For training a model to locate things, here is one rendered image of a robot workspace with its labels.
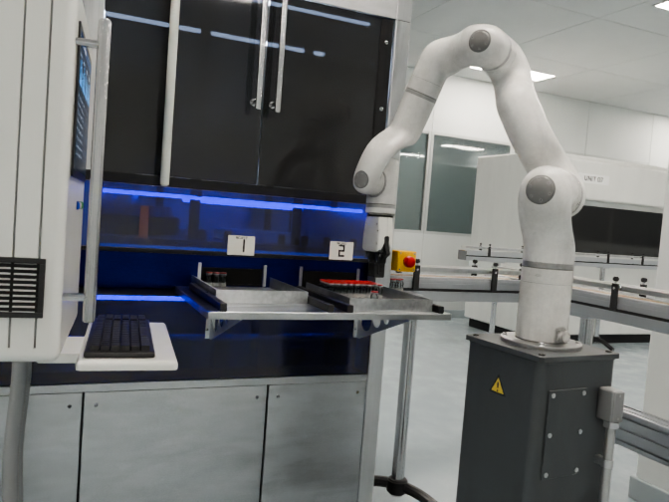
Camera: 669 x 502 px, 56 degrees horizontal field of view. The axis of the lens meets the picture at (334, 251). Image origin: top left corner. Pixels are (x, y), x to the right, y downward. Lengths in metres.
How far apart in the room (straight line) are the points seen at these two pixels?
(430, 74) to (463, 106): 6.27
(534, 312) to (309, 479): 1.03
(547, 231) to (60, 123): 1.06
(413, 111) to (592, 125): 7.68
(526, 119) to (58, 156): 1.04
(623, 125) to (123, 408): 8.58
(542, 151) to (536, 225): 0.20
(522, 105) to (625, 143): 8.18
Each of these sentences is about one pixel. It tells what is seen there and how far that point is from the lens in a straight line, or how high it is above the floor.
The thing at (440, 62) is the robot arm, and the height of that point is 1.55.
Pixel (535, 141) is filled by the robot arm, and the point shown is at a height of 1.34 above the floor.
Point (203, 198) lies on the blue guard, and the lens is 1.92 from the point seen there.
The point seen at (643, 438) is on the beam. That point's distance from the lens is 2.35.
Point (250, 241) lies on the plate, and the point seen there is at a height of 1.03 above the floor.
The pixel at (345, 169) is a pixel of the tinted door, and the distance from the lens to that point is 2.08.
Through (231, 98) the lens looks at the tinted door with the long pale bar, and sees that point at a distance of 1.97.
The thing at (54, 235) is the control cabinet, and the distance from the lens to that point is 1.32.
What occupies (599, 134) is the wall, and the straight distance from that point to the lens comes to 9.41.
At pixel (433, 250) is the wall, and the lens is 7.71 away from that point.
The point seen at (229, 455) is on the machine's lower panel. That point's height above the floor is 0.36.
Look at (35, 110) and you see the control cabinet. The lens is 1.34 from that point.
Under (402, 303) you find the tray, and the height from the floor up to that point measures 0.90.
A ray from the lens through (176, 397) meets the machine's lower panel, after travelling 1.99.
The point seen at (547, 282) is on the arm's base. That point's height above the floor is 1.01.
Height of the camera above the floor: 1.13
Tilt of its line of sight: 3 degrees down
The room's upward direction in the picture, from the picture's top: 4 degrees clockwise
